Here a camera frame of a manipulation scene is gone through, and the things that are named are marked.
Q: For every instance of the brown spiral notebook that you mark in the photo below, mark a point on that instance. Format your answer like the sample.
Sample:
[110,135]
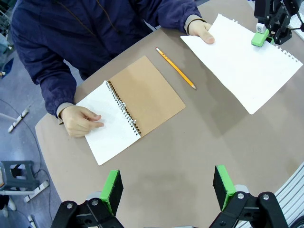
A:
[147,95]

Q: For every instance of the grey plastic stool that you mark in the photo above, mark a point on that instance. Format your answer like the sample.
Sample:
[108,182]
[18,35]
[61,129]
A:
[17,175]

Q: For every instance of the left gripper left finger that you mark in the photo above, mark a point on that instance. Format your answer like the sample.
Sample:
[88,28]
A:
[111,192]

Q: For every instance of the person's left hand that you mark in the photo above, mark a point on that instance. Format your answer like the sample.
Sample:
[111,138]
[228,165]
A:
[200,28]

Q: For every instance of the white torn notebook sheet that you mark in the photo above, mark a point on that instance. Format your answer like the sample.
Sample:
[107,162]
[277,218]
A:
[242,71]

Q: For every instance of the person's left forearm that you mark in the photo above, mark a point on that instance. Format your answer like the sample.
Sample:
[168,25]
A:
[180,12]

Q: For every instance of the blue fabric item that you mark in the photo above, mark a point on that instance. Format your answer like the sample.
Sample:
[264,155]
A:
[7,68]

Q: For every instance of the person in navy jacket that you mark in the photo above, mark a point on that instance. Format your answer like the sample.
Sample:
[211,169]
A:
[71,23]

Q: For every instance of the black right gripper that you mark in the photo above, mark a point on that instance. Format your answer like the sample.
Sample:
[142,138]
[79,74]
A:
[273,9]

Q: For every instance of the white shoe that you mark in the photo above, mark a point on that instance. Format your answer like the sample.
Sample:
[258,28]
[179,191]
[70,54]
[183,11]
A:
[12,204]

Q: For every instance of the white floor bar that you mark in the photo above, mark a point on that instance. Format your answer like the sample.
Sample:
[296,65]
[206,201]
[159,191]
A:
[36,191]
[19,118]

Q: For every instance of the person's right forearm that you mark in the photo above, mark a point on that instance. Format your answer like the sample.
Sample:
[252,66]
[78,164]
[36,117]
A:
[57,92]

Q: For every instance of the yellow pencil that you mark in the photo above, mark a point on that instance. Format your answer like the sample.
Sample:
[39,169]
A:
[175,68]

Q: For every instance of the person's right hand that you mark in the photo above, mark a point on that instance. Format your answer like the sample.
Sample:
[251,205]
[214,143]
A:
[78,121]

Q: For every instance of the grey ribbed aluminium frame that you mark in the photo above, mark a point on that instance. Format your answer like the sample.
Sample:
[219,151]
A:
[292,190]

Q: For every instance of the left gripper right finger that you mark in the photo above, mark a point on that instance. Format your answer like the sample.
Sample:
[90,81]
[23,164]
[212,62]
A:
[224,187]

